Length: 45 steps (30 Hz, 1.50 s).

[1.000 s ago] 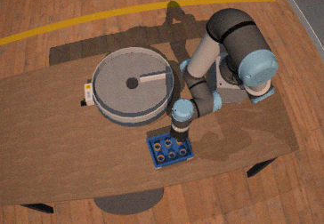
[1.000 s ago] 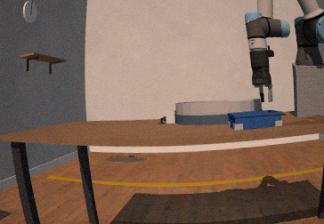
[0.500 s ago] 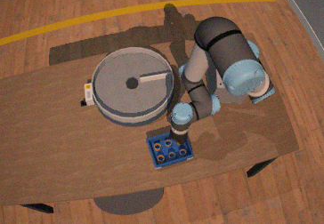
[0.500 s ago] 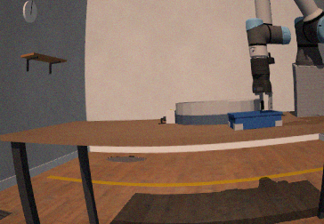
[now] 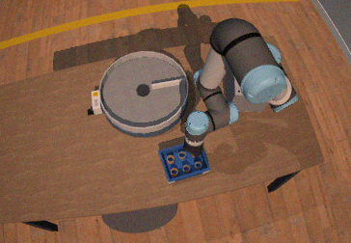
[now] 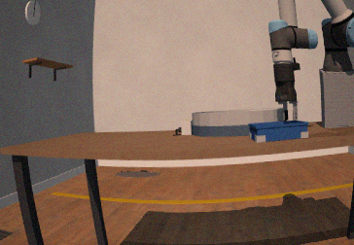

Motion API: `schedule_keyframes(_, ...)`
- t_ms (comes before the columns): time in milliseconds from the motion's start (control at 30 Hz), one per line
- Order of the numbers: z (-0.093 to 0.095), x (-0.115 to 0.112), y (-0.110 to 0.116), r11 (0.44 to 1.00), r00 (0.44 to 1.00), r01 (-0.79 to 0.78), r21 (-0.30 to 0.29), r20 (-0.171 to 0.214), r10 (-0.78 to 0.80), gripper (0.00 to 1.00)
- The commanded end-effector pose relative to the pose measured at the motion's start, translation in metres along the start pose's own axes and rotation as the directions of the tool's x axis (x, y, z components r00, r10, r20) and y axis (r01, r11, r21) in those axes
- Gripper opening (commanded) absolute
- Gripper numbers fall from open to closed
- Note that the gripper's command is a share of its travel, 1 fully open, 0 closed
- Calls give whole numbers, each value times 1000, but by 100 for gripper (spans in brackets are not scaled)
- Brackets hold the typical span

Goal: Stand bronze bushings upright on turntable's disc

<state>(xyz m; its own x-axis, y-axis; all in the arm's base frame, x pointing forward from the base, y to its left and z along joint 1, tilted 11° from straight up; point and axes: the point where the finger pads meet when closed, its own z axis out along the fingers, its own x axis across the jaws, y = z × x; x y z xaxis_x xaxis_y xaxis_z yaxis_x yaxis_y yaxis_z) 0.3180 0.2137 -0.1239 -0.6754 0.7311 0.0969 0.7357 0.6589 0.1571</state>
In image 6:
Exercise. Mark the grey round turntable disc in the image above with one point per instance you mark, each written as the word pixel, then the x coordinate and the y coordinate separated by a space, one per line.
pixel 228 123

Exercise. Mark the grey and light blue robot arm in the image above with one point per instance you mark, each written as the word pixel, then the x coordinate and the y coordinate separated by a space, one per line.
pixel 338 33

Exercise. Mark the blue crate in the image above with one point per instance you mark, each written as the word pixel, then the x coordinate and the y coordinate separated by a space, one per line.
pixel 276 131

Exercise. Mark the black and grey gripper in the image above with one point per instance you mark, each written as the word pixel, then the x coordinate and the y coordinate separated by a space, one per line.
pixel 285 81

